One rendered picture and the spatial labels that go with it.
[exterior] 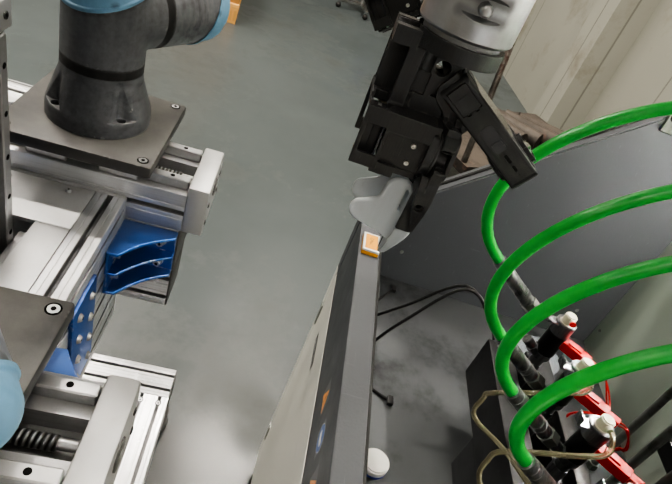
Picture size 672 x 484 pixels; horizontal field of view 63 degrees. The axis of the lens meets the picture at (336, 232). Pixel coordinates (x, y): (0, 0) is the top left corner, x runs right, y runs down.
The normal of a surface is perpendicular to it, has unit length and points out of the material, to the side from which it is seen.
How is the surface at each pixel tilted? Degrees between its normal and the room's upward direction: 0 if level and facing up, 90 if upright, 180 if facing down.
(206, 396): 0
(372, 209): 93
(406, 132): 90
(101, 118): 73
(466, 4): 90
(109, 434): 0
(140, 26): 90
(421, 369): 0
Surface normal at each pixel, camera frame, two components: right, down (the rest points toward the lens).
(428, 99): -0.11, 0.57
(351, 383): 0.31, -0.76
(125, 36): 0.63, 0.61
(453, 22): -0.51, 0.38
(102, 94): 0.44, 0.39
